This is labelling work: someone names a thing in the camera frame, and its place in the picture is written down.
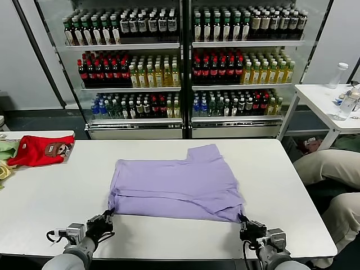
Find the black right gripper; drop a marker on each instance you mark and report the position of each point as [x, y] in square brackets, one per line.
[253, 231]

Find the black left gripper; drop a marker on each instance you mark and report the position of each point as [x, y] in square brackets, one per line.
[98, 229]

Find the purple t-shirt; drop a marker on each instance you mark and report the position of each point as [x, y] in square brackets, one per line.
[174, 182]

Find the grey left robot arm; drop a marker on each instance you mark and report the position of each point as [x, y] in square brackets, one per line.
[76, 253]

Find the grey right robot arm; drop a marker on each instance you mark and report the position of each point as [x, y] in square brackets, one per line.
[281, 261]

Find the glass beverage display cabinet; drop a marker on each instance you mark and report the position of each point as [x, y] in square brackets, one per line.
[134, 132]
[235, 130]

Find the red bear-print t-shirt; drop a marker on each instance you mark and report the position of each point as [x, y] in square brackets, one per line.
[32, 152]

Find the person leg beige trousers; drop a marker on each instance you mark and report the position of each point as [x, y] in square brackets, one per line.
[329, 166]
[346, 216]

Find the red cloth pile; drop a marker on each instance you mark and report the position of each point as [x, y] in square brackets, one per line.
[312, 144]

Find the small blue water bottle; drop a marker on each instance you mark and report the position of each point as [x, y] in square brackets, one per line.
[102, 111]
[195, 109]
[94, 111]
[203, 109]

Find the small dark white-capped bottle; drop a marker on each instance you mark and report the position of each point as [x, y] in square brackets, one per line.
[131, 111]
[227, 109]
[234, 109]
[146, 109]
[248, 107]
[139, 109]
[241, 108]
[124, 111]

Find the yellow garment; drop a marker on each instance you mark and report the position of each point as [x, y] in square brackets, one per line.
[4, 170]

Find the small red-capped cola bottle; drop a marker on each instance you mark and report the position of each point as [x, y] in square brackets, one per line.
[162, 108]
[263, 106]
[256, 107]
[154, 108]

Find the small yellow juice bottle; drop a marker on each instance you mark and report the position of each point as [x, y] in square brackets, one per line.
[278, 107]
[169, 111]
[271, 108]
[176, 111]

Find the light green garment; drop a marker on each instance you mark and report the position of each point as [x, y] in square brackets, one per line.
[6, 149]

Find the green cloth pile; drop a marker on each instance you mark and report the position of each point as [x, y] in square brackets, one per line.
[348, 143]

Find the yellow-green juice bottle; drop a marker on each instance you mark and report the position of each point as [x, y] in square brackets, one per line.
[289, 74]
[166, 78]
[272, 76]
[255, 76]
[247, 76]
[280, 75]
[263, 76]
[150, 78]
[174, 78]
[142, 78]
[158, 78]
[134, 78]

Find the white side table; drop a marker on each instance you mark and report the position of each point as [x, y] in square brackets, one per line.
[311, 97]

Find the clear labelled water bottle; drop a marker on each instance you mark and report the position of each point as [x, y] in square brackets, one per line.
[344, 108]

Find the small blue white packet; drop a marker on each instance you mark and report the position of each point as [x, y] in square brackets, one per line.
[335, 99]

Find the tall clear white-capped bottle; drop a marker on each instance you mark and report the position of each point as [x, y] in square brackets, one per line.
[337, 77]

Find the black diagonal pole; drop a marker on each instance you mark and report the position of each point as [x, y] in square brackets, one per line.
[39, 53]

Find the green-capped dark tea bottle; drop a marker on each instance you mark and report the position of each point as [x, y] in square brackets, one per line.
[236, 31]
[207, 31]
[106, 34]
[115, 34]
[69, 35]
[226, 31]
[87, 35]
[216, 31]
[245, 30]
[78, 35]
[97, 35]
[198, 31]

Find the dark bottle white label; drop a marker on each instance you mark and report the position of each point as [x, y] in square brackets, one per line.
[133, 26]
[162, 26]
[171, 26]
[152, 26]
[142, 26]
[124, 26]

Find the dark bottle beige label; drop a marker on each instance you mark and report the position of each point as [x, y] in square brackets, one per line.
[265, 24]
[293, 24]
[255, 24]
[301, 24]
[283, 24]
[274, 24]

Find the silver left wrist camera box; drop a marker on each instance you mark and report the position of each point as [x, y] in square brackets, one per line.
[75, 232]

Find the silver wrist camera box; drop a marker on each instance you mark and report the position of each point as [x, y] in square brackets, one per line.
[75, 232]
[277, 237]

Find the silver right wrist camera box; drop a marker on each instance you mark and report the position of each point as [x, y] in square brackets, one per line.
[277, 237]

